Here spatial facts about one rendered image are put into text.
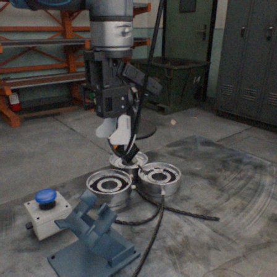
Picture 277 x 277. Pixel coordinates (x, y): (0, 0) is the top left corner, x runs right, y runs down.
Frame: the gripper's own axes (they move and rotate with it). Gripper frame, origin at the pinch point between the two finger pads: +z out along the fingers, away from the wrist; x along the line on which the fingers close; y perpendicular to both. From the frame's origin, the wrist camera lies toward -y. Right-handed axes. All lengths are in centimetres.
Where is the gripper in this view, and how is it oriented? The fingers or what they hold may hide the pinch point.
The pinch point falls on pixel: (124, 145)
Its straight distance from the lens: 56.9
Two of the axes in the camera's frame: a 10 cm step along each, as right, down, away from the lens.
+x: 6.6, 3.1, -6.8
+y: -7.5, 2.7, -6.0
